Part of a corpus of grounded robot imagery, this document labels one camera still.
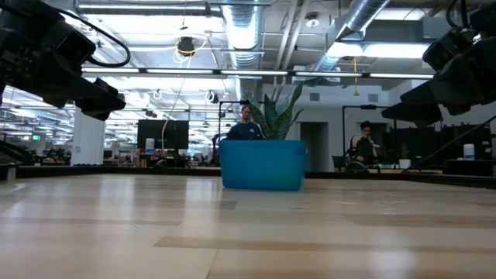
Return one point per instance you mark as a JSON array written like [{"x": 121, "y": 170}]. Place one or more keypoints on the green snake plant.
[{"x": 277, "y": 120}]

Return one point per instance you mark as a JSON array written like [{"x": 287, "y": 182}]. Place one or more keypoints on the grey metal post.
[{"x": 11, "y": 172}]

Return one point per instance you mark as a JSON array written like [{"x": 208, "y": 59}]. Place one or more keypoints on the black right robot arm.
[{"x": 484, "y": 17}]

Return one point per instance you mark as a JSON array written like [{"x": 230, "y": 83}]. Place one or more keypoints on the black desk screen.
[
  {"x": 465, "y": 135},
  {"x": 412, "y": 143}
]

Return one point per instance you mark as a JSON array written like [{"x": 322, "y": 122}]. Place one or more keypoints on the silver spiral air duct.
[
  {"x": 360, "y": 15},
  {"x": 242, "y": 31}
]

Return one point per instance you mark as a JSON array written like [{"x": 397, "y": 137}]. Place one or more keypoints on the blue plastic basket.
[{"x": 263, "y": 166}]

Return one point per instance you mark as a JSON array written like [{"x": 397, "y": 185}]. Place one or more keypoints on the white wipes canister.
[
  {"x": 150, "y": 146},
  {"x": 469, "y": 152}
]

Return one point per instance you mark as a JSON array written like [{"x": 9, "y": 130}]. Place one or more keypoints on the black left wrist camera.
[{"x": 77, "y": 46}]

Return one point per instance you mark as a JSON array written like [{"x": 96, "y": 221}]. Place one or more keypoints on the black office chair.
[{"x": 350, "y": 166}]

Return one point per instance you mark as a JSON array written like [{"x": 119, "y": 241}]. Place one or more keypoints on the black ceiling camera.
[{"x": 186, "y": 45}]

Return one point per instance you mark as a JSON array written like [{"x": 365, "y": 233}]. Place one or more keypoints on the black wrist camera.
[
  {"x": 77, "y": 46},
  {"x": 445, "y": 48}
]

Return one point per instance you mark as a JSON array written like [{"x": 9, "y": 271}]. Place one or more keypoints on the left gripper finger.
[
  {"x": 104, "y": 95},
  {"x": 98, "y": 111}
]

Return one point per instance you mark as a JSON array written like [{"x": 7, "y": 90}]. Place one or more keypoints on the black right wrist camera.
[{"x": 445, "y": 48}]

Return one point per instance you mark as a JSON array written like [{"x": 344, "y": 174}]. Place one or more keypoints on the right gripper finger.
[
  {"x": 414, "y": 113},
  {"x": 426, "y": 96}
]

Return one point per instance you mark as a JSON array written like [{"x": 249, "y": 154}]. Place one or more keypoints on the black aluminium rig frame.
[{"x": 58, "y": 170}]

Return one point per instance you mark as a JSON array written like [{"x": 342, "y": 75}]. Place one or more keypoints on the black monitor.
[{"x": 155, "y": 133}]

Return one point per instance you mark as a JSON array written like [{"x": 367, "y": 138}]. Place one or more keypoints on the person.
[
  {"x": 364, "y": 149},
  {"x": 245, "y": 131}
]

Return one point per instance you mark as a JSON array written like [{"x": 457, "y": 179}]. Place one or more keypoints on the black background rig frame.
[{"x": 368, "y": 106}]

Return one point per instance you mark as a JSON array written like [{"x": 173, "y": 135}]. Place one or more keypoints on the white cup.
[{"x": 404, "y": 164}]

